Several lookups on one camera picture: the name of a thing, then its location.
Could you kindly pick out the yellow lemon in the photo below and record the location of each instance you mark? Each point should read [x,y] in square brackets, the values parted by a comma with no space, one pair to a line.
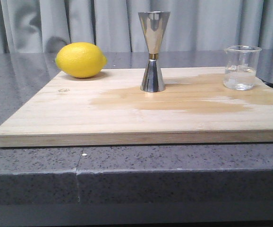
[81,59]

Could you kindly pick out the grey curtain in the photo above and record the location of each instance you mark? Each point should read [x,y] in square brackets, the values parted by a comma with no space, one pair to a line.
[33,26]

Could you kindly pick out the steel double jigger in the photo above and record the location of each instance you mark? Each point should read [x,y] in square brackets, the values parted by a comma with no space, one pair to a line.
[153,25]

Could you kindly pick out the clear glass beaker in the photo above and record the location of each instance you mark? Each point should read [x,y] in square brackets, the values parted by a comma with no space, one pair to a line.
[241,66]

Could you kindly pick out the light wooden cutting board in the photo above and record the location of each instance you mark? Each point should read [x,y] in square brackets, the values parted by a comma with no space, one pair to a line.
[110,109]

